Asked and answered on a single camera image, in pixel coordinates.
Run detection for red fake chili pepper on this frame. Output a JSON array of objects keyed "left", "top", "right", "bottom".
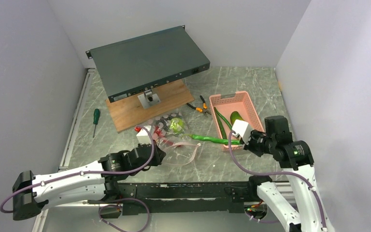
[{"left": 153, "top": 129, "right": 172, "bottom": 144}]

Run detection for clear zip top bag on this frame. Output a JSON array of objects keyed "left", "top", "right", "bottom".
[{"left": 143, "top": 112, "right": 201, "bottom": 167}]

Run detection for dark fake grape bunch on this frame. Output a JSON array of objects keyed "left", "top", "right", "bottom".
[{"left": 153, "top": 115, "right": 170, "bottom": 133}]

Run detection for green fake apple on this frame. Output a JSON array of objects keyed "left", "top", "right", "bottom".
[{"left": 169, "top": 117, "right": 185, "bottom": 133}]

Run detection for green fake chili pepper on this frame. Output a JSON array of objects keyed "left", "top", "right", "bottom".
[{"left": 182, "top": 134, "right": 228, "bottom": 145}]

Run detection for orange fake fruit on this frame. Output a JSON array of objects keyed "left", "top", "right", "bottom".
[{"left": 229, "top": 111, "right": 244, "bottom": 125}]

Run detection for green fake bean pod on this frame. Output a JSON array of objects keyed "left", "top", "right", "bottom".
[{"left": 214, "top": 107, "right": 232, "bottom": 139}]

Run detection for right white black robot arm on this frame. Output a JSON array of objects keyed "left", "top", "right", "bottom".
[{"left": 233, "top": 116, "right": 335, "bottom": 232}]

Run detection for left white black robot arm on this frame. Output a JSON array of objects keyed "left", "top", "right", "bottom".
[{"left": 12, "top": 145, "right": 166, "bottom": 221}]

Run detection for pink perforated plastic basket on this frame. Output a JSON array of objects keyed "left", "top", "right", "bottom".
[{"left": 209, "top": 91, "right": 264, "bottom": 139}]

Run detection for brown wooden board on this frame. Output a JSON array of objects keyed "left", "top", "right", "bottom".
[{"left": 106, "top": 80, "right": 195, "bottom": 132}]

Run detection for orange black pliers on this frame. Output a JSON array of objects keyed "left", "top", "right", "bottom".
[{"left": 186, "top": 95, "right": 211, "bottom": 117}]

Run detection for dark grey rack server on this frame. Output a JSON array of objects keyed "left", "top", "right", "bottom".
[{"left": 86, "top": 26, "right": 211, "bottom": 102}]

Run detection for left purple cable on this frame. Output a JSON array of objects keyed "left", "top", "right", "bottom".
[{"left": 0, "top": 126, "right": 156, "bottom": 232}]

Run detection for purple cable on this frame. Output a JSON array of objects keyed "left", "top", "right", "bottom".
[
  {"left": 228, "top": 131, "right": 328, "bottom": 232},
  {"left": 0, "top": 126, "right": 156, "bottom": 232}
]

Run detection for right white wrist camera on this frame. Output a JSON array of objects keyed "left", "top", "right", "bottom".
[{"left": 232, "top": 119, "right": 253, "bottom": 145}]

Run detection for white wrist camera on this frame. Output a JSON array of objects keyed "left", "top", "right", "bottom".
[
  {"left": 232, "top": 119, "right": 253, "bottom": 145},
  {"left": 135, "top": 127, "right": 151, "bottom": 145}
]

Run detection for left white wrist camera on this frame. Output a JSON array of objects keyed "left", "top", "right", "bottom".
[{"left": 135, "top": 127, "right": 151, "bottom": 145}]

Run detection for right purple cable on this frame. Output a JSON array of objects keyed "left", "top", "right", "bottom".
[{"left": 228, "top": 131, "right": 328, "bottom": 232}]

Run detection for metal bracket with knob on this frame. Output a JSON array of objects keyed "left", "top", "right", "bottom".
[{"left": 138, "top": 89, "right": 161, "bottom": 109}]

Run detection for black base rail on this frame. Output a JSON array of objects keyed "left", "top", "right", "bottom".
[{"left": 88, "top": 181, "right": 260, "bottom": 216}]

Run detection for green handled screwdriver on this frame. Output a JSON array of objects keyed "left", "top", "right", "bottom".
[{"left": 92, "top": 108, "right": 100, "bottom": 138}]

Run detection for aluminium frame rail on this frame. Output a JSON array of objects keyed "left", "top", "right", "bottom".
[{"left": 31, "top": 68, "right": 96, "bottom": 232}]

